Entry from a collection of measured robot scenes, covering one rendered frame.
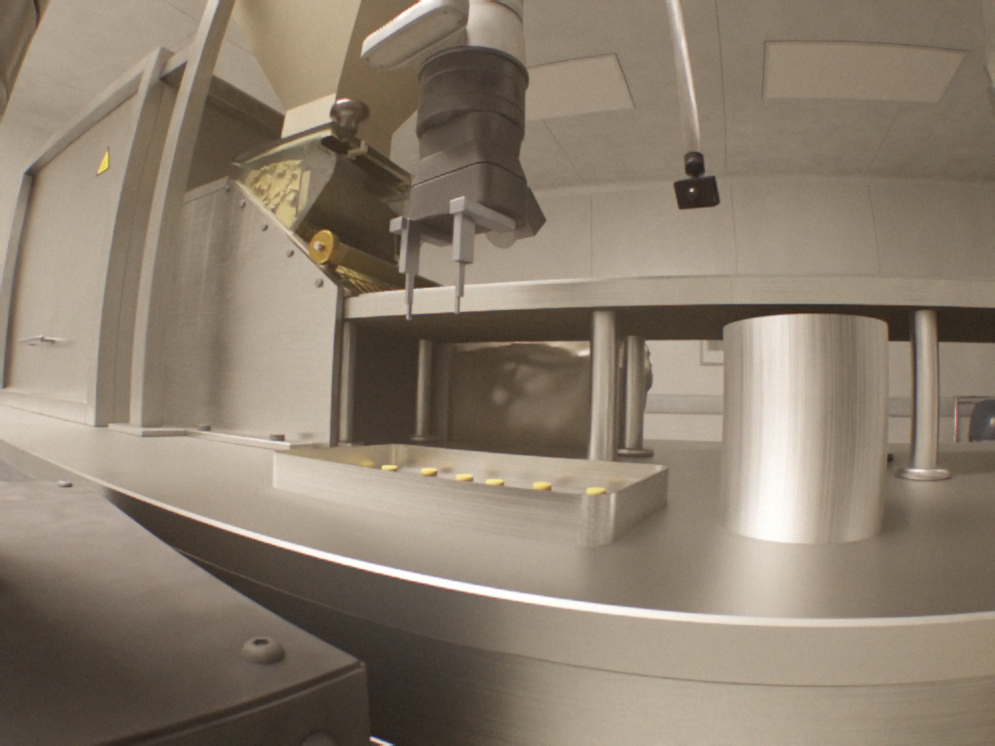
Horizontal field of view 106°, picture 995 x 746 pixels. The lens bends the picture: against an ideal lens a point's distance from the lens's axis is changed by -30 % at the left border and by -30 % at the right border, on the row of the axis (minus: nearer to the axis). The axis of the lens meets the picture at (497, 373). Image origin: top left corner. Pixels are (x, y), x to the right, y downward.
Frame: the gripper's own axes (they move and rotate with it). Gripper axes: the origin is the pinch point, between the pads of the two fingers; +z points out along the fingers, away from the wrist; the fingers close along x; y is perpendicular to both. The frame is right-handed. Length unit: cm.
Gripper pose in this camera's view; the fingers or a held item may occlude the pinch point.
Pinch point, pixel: (431, 315)
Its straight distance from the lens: 32.2
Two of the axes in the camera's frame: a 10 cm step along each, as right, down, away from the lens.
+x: -7.7, 0.1, 6.4
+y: 6.4, 0.6, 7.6
